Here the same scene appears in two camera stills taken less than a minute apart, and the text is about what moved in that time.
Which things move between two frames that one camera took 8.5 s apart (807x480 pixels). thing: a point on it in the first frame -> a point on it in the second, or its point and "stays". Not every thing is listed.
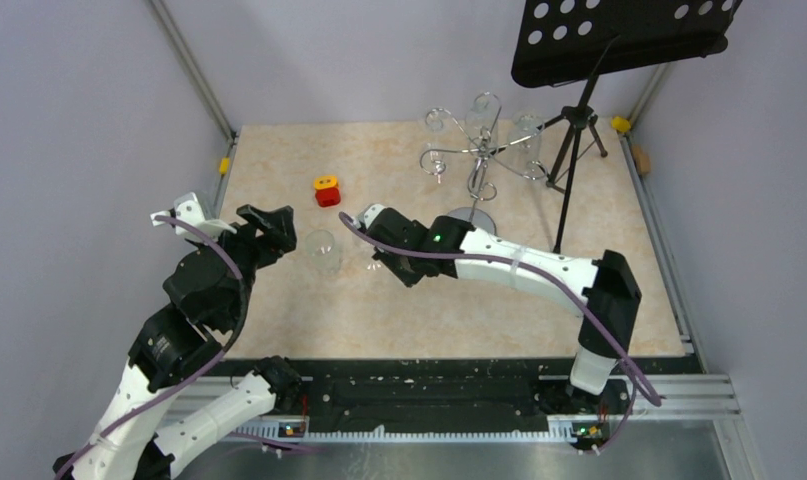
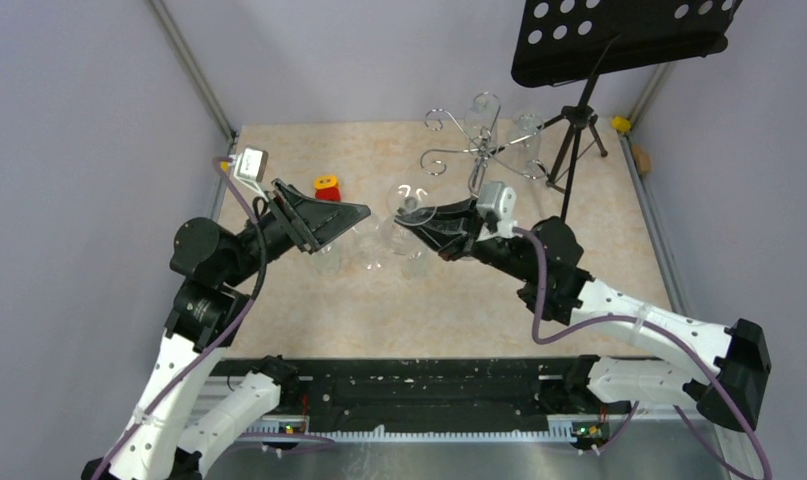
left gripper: (280, 236) -> (313, 223)
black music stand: (567, 40) stays
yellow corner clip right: (620, 124) stays
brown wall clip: (642, 158) stays
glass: (436, 163) -> (401, 239)
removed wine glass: (321, 249) stays
